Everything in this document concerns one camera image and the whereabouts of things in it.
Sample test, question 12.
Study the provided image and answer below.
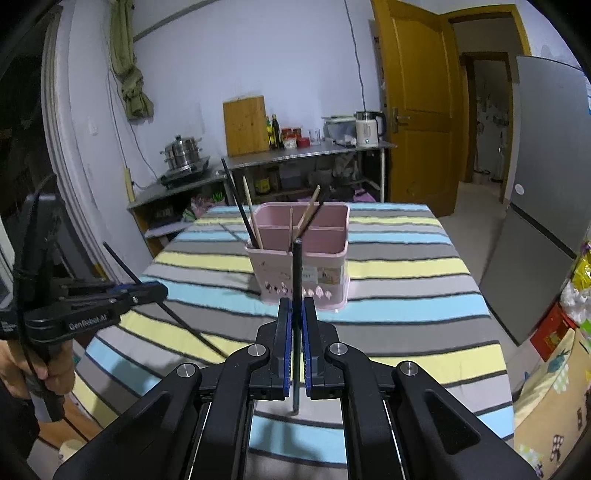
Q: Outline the black wall cable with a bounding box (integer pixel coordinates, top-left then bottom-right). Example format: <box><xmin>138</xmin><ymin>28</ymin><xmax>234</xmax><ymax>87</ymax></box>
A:
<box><xmin>344</xmin><ymin>0</ymin><xmax>369</xmax><ymax>112</ymax></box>

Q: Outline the red box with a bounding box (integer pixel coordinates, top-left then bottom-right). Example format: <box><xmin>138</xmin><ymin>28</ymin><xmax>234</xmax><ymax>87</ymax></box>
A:
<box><xmin>530</xmin><ymin>302</ymin><xmax>579</xmax><ymax>361</ymax></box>

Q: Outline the wooden cutting board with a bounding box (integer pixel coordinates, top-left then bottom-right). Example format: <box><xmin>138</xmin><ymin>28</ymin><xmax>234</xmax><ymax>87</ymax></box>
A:
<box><xmin>223</xmin><ymin>95</ymin><xmax>270</xmax><ymax>158</ymax></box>

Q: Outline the white electric kettle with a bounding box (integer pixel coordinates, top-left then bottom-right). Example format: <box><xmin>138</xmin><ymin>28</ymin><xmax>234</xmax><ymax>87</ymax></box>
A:
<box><xmin>355</xmin><ymin>111</ymin><xmax>387</xmax><ymax>148</ymax></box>

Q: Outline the pink plastic chopstick basket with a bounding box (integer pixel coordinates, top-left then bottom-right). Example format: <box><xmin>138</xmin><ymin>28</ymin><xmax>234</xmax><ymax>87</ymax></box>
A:
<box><xmin>245</xmin><ymin>202</ymin><xmax>351</xmax><ymax>311</ymax></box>

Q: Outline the tall steel table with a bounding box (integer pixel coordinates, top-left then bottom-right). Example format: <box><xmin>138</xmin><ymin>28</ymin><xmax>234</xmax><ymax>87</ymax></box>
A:
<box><xmin>222</xmin><ymin>141</ymin><xmax>398</xmax><ymax>205</ymax></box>

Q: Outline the yellow wooden door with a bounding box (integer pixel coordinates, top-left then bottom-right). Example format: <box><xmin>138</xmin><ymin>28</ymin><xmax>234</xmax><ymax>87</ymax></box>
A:
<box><xmin>372</xmin><ymin>0</ymin><xmax>468</xmax><ymax>217</ymax></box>

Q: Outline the yellow snack bag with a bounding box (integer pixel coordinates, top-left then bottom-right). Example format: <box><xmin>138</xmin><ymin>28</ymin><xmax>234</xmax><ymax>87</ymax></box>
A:
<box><xmin>573</xmin><ymin>251</ymin><xmax>591</xmax><ymax>297</ymax></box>

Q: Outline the grey refrigerator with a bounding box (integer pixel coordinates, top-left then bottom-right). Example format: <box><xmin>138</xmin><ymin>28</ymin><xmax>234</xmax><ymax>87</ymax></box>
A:
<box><xmin>480</xmin><ymin>55</ymin><xmax>591</xmax><ymax>345</ymax></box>

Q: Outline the green hanging cloth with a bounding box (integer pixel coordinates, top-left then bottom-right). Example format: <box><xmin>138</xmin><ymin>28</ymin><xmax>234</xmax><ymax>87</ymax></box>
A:
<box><xmin>110</xmin><ymin>0</ymin><xmax>155</xmax><ymax>121</ymax></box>

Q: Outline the person's left hand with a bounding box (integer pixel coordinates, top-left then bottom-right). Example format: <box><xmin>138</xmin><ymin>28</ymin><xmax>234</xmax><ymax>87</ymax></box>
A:
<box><xmin>0</xmin><ymin>340</ymin><xmax>75</xmax><ymax>398</ymax></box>

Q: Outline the striped tablecloth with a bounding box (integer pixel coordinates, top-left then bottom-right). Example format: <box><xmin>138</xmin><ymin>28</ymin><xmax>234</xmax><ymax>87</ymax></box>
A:
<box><xmin>71</xmin><ymin>202</ymin><xmax>515</xmax><ymax>480</ymax></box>

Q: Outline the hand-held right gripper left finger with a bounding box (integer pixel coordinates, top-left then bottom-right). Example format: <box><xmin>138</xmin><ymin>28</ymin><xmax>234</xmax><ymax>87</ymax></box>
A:
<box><xmin>53</xmin><ymin>298</ymin><xmax>294</xmax><ymax>480</ymax></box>

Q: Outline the thin power strip cable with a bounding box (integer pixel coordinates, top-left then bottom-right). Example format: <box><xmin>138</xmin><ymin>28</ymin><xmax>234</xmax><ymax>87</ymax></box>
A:
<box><xmin>113</xmin><ymin>69</ymin><xmax>160</xmax><ymax>188</ymax></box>

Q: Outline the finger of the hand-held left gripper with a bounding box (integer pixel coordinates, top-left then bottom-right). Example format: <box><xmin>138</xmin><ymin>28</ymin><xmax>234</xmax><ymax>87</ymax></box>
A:
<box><xmin>108</xmin><ymin>281</ymin><xmax>169</xmax><ymax>309</ymax></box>
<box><xmin>59</xmin><ymin>282</ymin><xmax>114</xmax><ymax>304</ymax></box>

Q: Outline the low metal stand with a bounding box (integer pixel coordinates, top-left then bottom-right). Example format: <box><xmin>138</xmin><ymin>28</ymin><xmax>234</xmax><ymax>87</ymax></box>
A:
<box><xmin>127</xmin><ymin>168</ymin><xmax>229</xmax><ymax>257</ymax></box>

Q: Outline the stainless steel pot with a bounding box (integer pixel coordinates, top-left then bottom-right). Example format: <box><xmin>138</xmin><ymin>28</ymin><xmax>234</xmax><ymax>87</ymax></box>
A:
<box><xmin>160</xmin><ymin>135</ymin><xmax>204</xmax><ymax>171</ymax></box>

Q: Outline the clear plastic container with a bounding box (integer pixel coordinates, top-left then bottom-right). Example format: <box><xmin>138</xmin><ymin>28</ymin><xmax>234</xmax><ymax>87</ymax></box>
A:
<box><xmin>322</xmin><ymin>115</ymin><xmax>359</xmax><ymax>147</ymax></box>

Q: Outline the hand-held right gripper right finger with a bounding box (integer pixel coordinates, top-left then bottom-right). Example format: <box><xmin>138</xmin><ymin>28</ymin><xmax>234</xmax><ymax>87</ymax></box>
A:
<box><xmin>301</xmin><ymin>298</ymin><xmax>539</xmax><ymax>480</ymax></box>

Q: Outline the black induction cooker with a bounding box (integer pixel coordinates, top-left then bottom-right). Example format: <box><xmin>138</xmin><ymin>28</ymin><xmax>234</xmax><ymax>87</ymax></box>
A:
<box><xmin>159</xmin><ymin>157</ymin><xmax>211</xmax><ymax>189</ymax></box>

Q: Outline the white plastic bag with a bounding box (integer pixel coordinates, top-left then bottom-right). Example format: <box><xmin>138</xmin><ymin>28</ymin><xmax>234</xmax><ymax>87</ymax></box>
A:
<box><xmin>560</xmin><ymin>281</ymin><xmax>591</xmax><ymax>325</ymax></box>

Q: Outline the printed beige bedding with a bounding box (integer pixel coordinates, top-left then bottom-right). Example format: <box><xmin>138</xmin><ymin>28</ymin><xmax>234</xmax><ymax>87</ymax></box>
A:
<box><xmin>512</xmin><ymin>327</ymin><xmax>591</xmax><ymax>480</ymax></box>

